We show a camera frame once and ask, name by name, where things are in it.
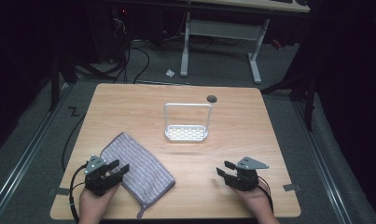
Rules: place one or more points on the crumpled white paper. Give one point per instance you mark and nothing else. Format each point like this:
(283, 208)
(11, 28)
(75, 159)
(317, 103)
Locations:
(170, 73)

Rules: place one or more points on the grey tape piece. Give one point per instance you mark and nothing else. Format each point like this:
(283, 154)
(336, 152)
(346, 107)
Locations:
(62, 191)
(291, 187)

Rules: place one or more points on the metal floor rail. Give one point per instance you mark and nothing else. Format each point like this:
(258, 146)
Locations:
(322, 168)
(24, 158)

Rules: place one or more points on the dark round table grommet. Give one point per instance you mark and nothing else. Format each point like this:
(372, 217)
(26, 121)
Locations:
(211, 99)

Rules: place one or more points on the purple striped cloth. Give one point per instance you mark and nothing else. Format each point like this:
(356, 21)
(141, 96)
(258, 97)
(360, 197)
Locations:
(145, 174)

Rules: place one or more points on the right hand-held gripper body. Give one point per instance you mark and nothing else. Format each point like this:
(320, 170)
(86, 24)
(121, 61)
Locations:
(246, 179)

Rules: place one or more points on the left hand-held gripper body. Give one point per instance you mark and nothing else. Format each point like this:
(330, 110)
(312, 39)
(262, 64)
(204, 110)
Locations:
(95, 182)

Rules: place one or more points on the dark computer tower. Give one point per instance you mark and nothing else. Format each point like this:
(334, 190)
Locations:
(112, 31)

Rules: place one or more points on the white-framed desk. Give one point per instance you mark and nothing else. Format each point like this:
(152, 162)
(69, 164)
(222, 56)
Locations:
(223, 29)

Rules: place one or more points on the black metal stand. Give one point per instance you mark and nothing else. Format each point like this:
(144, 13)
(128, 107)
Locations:
(55, 87)
(307, 93)

